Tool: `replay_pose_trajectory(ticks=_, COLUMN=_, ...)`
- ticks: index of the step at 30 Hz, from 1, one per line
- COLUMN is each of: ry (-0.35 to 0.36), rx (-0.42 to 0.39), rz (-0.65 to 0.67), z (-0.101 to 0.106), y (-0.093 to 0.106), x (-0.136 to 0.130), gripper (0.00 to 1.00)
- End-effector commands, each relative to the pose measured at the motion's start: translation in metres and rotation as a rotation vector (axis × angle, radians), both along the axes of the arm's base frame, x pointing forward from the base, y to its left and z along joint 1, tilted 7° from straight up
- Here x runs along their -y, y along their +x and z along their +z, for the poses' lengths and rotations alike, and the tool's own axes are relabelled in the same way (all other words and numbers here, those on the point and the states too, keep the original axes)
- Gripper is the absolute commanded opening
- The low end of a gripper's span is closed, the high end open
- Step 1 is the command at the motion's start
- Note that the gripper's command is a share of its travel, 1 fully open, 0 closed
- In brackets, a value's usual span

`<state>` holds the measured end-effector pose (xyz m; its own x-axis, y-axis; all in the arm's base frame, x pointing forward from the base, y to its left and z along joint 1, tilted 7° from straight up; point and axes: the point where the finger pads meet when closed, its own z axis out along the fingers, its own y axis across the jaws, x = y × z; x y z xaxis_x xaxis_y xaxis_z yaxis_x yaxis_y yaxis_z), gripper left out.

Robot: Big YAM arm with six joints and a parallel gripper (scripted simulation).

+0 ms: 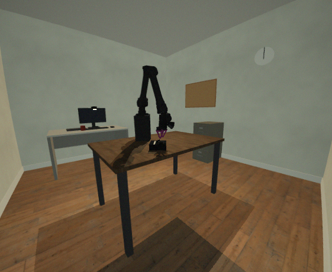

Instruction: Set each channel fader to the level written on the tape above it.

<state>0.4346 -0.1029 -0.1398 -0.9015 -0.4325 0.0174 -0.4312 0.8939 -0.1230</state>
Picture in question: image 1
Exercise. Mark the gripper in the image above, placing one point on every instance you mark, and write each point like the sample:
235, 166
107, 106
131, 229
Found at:
161, 130

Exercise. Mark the black lighting desk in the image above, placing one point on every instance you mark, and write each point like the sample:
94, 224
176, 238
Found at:
157, 145

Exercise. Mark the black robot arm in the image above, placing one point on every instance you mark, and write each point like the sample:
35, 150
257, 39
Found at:
151, 72

